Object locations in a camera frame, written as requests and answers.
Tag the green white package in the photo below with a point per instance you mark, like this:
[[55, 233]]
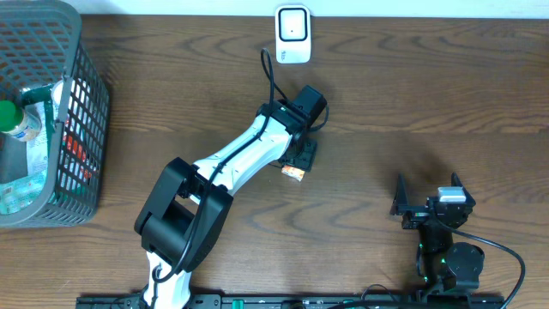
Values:
[[24, 164]]

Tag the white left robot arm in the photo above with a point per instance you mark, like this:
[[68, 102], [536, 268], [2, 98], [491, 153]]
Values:
[[182, 218]]

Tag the green cap bottle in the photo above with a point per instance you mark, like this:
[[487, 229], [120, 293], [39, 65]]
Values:
[[18, 123]]

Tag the grey plastic basket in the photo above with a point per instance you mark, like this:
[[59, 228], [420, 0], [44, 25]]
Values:
[[41, 45]]

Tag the orange tissue pack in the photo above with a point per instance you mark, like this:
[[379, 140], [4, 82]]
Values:
[[293, 172]]

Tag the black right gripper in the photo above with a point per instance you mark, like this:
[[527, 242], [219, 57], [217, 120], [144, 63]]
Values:
[[418, 215]]

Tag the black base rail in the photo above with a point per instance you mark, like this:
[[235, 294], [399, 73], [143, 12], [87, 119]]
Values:
[[216, 301]]

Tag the red white package in basket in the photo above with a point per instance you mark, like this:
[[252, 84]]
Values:
[[76, 159]]

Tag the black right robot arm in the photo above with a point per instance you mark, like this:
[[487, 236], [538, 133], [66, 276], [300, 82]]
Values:
[[448, 267]]

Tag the white barcode scanner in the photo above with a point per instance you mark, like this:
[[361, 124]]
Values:
[[293, 34]]

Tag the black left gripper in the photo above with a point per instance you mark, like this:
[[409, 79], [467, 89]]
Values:
[[306, 161]]

